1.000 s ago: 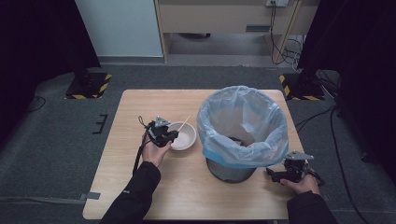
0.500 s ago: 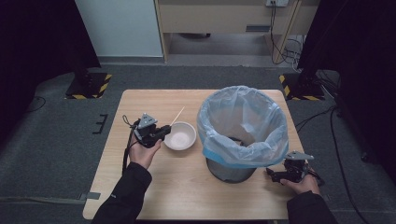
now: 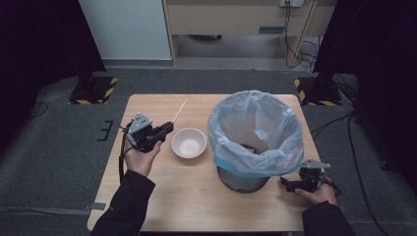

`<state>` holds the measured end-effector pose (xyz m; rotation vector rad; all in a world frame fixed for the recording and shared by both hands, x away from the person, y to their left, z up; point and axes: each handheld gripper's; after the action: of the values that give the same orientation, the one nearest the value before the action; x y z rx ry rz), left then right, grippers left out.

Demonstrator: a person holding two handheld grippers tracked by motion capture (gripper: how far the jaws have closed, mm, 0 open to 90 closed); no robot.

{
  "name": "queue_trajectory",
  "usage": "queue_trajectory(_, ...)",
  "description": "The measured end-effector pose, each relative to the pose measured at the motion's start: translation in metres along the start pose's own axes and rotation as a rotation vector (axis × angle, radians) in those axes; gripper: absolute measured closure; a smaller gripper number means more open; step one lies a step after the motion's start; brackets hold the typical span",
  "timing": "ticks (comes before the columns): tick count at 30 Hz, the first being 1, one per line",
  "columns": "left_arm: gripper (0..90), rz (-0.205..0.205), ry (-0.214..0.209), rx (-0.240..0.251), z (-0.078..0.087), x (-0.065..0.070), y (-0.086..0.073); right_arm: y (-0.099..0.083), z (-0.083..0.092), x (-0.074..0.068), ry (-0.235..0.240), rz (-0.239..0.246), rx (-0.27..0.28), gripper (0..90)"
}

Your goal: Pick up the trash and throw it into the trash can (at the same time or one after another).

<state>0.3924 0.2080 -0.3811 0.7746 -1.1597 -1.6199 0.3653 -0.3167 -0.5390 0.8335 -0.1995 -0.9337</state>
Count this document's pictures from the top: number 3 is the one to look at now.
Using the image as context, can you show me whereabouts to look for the wooden chopstick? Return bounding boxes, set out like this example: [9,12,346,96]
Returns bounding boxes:
[172,98,189,124]

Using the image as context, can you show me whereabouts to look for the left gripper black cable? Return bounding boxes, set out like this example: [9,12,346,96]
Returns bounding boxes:
[118,121,136,182]

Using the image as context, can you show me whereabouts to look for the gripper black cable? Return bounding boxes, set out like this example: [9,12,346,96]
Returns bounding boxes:
[118,121,136,182]
[324,176,343,197]

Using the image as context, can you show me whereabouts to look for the blue plastic trash bag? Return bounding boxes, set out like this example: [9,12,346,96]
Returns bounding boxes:
[206,89,306,179]

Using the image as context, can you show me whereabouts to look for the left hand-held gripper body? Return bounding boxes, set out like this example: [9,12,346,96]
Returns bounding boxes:
[126,112,162,154]

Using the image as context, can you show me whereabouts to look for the white disposable bowl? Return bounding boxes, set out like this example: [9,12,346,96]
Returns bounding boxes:
[170,127,209,160]

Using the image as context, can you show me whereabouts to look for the black hanging cables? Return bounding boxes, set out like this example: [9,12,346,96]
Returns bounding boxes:
[282,2,319,70]

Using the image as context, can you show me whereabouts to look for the white power socket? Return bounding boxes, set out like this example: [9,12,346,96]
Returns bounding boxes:
[278,0,305,9]

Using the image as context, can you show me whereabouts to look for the long black floor cable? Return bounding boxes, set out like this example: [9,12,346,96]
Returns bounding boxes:
[310,110,389,236]

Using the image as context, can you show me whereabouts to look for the light wooden desk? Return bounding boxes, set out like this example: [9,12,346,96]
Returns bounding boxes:
[162,0,338,67]

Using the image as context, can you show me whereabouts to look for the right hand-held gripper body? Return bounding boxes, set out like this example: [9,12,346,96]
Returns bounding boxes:
[297,158,331,193]

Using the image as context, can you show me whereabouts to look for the person's left hand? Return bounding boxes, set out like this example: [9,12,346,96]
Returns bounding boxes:
[123,137,162,178]

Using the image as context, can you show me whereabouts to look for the short black floor cable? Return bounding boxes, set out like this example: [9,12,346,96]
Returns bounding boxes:
[29,101,50,120]

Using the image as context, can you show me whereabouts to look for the black trash bin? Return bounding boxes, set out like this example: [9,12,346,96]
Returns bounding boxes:
[215,143,271,194]

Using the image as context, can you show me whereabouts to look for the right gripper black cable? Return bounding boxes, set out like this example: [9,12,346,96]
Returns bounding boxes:
[324,176,343,197]

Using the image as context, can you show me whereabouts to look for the white partition panel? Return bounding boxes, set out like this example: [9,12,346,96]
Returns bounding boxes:
[78,0,173,61]

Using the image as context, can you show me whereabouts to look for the black striped stand base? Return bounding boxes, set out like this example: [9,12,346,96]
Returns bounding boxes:
[68,76,119,106]
[293,77,343,107]

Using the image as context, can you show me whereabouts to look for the person's right hand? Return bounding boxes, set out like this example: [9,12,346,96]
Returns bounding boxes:
[294,182,338,207]

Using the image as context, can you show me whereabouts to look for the grey floor tape patch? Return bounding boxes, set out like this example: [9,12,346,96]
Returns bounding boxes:
[83,202,107,211]

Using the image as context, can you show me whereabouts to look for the black curtain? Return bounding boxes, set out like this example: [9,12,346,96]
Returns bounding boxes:
[313,0,417,195]
[0,0,107,155]

